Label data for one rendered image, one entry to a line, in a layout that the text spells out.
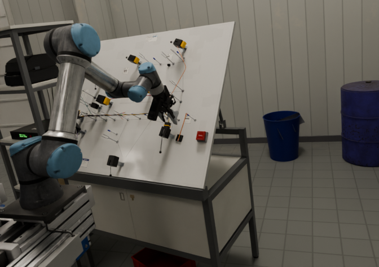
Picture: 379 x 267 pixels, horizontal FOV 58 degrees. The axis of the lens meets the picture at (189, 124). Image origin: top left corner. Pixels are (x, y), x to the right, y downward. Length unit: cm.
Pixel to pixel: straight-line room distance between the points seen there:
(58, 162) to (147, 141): 101
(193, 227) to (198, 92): 78
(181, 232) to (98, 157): 73
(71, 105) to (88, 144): 123
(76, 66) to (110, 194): 126
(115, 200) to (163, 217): 38
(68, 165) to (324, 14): 379
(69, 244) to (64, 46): 66
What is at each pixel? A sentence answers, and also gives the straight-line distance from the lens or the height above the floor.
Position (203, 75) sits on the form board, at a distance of 207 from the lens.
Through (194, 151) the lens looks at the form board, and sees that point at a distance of 190.
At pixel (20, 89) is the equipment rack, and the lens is 258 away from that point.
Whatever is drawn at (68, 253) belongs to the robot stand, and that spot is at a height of 104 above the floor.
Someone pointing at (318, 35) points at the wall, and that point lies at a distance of 452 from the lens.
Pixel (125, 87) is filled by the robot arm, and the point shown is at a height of 147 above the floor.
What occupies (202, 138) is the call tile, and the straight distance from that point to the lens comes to 186.
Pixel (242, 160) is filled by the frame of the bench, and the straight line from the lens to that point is 228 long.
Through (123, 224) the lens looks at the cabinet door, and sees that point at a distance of 241.
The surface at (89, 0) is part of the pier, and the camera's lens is 508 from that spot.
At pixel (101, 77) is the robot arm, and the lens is 152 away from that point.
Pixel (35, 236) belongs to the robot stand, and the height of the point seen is 110.
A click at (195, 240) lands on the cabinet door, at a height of 51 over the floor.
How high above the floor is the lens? 169
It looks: 16 degrees down
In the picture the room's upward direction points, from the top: 9 degrees counter-clockwise
